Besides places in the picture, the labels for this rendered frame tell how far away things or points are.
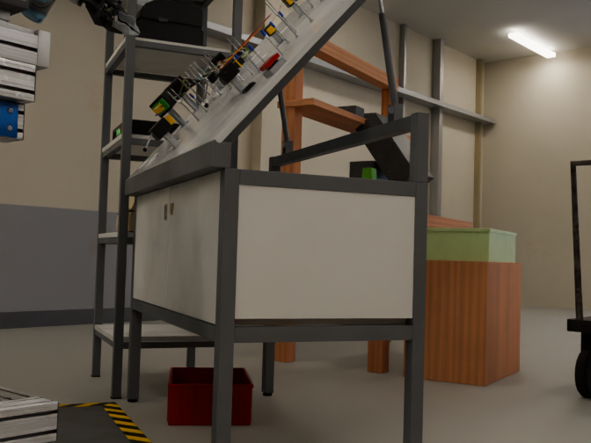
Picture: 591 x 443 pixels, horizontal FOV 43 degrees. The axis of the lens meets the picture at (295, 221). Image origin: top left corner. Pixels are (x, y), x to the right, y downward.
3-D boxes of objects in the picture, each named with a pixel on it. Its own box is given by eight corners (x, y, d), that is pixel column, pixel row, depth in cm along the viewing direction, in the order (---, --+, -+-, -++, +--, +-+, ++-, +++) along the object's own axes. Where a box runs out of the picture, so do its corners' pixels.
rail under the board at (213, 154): (209, 166, 189) (210, 141, 190) (124, 195, 298) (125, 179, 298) (230, 168, 192) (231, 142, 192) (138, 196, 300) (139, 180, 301)
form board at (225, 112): (131, 181, 299) (127, 177, 299) (293, 15, 329) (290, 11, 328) (219, 144, 191) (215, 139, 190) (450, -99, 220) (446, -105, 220)
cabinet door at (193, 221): (212, 324, 193) (217, 170, 195) (163, 308, 243) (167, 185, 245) (222, 324, 194) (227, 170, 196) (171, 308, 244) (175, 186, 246)
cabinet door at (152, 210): (164, 308, 244) (169, 185, 245) (132, 297, 294) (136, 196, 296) (171, 308, 244) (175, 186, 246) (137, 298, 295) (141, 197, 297)
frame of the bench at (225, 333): (214, 490, 187) (224, 167, 191) (126, 401, 296) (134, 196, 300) (421, 470, 211) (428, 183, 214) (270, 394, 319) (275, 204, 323)
